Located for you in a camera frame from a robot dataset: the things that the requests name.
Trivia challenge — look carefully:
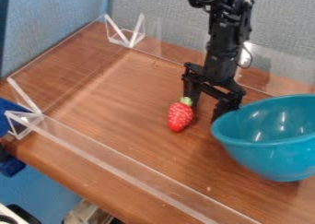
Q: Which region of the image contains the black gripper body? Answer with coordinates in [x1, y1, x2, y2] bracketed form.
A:
[181, 43, 245, 100]

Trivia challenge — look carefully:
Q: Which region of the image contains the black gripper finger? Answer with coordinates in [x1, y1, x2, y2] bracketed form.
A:
[212, 94, 242, 122]
[182, 80, 200, 107]

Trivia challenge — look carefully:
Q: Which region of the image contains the red toy strawberry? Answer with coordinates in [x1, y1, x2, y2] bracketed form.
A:
[166, 97, 193, 132]

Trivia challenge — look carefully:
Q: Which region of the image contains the blue plastic bowl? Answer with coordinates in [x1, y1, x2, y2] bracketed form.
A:
[210, 94, 315, 182]

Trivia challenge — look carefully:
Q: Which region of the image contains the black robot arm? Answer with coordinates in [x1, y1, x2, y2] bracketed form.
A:
[181, 0, 254, 121]

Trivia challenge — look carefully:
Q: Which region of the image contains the clear acrylic barrier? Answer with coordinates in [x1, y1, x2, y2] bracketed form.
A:
[0, 16, 315, 224]

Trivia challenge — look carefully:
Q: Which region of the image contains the white box under table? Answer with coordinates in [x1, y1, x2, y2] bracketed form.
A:
[62, 199, 113, 224]

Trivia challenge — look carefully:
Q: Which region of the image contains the blue clamp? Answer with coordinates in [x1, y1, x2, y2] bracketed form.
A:
[0, 97, 32, 178]

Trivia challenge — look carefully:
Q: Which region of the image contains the black and white object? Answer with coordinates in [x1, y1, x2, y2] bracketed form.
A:
[0, 203, 41, 224]

